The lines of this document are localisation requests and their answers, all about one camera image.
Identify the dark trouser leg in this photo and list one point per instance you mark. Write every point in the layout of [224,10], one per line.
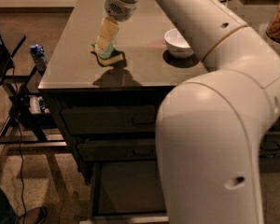
[0,202]

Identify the green and yellow sponge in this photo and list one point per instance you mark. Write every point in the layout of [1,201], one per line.
[109,56]

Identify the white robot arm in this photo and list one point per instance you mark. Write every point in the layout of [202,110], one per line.
[209,128]

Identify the brown shoe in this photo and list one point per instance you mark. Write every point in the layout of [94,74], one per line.
[34,216]

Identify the middle left drawer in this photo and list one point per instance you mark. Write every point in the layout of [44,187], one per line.
[117,150]

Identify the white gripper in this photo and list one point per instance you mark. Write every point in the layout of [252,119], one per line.
[120,10]

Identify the top left drawer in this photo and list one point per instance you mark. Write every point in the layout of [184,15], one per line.
[110,119]

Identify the plastic water bottle blue cap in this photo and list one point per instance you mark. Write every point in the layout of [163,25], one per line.
[39,56]

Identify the open bottom left drawer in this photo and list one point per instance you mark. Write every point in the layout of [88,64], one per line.
[126,192]

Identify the white bowl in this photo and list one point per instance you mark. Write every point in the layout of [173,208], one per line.
[176,44]

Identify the middle right drawer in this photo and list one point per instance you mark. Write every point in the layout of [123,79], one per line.
[270,145]

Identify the black side table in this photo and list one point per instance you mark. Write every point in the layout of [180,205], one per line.
[21,125]

